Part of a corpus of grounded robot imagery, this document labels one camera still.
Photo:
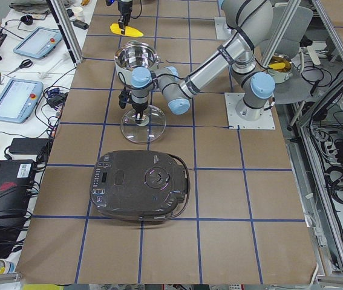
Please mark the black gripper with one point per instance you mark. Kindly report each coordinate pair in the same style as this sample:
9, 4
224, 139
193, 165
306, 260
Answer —
124, 6
138, 107

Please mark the yellow plastic corn cob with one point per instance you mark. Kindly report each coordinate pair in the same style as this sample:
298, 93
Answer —
129, 31

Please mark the glass pot lid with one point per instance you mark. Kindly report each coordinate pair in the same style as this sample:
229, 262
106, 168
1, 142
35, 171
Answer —
147, 129

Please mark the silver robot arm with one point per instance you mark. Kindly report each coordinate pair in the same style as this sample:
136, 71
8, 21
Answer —
251, 22

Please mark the black power adapter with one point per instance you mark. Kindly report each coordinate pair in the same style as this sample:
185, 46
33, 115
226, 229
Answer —
80, 24

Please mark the white paper cup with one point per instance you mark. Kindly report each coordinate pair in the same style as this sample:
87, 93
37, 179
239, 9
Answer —
78, 13

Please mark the dark brown rice cooker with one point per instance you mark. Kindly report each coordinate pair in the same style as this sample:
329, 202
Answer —
140, 185

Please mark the blue teach pendant far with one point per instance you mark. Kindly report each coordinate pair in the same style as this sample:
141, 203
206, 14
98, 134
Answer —
40, 42

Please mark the blue teach pendant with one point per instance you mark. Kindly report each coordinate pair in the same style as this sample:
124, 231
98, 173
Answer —
40, 42
18, 99

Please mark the black scissors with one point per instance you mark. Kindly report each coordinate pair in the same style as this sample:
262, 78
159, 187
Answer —
24, 64

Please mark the blue teach pendant near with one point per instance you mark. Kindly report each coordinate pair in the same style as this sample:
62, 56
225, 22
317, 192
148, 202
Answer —
18, 99

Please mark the black computer case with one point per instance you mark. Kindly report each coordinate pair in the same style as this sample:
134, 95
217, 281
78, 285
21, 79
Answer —
16, 186

